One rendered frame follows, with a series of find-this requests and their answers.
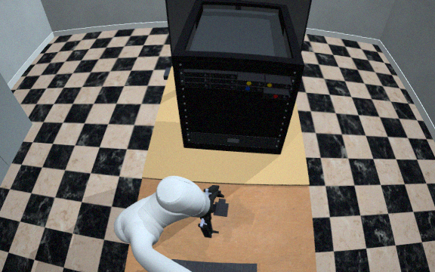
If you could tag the tan flat board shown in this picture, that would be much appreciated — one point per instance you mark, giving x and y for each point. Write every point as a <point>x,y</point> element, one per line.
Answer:
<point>167,156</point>

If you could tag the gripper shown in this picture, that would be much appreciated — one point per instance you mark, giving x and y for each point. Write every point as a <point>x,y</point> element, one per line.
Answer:
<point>212,192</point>

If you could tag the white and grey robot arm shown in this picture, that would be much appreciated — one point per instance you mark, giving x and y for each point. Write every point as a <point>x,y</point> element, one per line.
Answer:
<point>143,222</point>

